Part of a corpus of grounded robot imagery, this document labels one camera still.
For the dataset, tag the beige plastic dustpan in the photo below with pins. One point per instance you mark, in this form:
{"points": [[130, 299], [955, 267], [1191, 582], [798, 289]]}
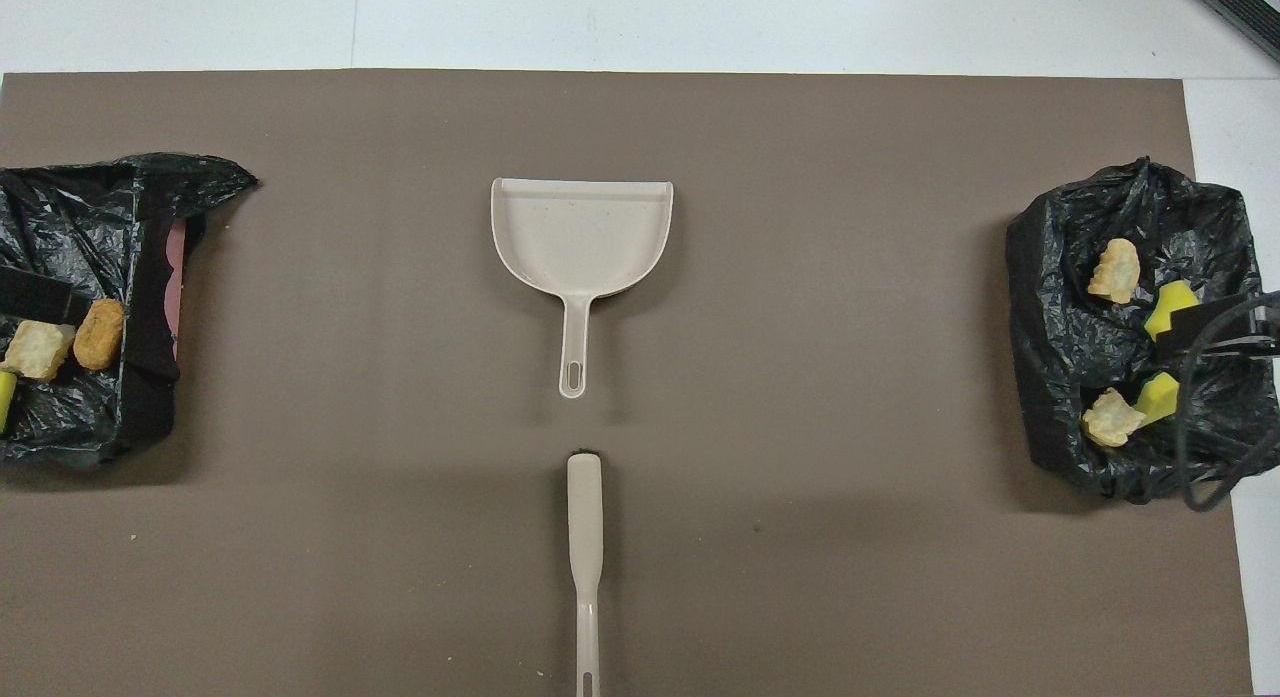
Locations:
{"points": [[580, 237]]}

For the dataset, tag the beige hand brush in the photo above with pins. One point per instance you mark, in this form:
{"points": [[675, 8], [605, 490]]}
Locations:
{"points": [[585, 537]]}

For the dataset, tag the toy croissant piece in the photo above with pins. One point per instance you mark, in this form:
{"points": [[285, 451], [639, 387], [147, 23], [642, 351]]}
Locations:
{"points": [[1115, 270], [38, 349], [1108, 419]]}

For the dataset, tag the green and yellow sponge piece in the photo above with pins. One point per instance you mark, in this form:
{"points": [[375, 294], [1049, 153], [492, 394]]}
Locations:
{"points": [[1160, 399]]}

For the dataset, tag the toy peanut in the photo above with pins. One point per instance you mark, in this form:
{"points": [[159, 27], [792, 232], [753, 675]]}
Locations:
{"points": [[99, 334]]}

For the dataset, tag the black trash bag liner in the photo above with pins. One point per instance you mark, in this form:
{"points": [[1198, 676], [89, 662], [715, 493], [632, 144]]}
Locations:
{"points": [[1080, 327], [70, 207]]}

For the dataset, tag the pink plastic bin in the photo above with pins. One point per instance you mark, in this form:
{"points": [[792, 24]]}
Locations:
{"points": [[177, 277]]}

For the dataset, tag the brown paper table mat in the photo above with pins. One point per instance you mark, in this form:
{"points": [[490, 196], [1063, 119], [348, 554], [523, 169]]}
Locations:
{"points": [[800, 377]]}

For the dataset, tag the grey ribbed device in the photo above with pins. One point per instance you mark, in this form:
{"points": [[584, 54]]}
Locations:
{"points": [[1250, 2]]}

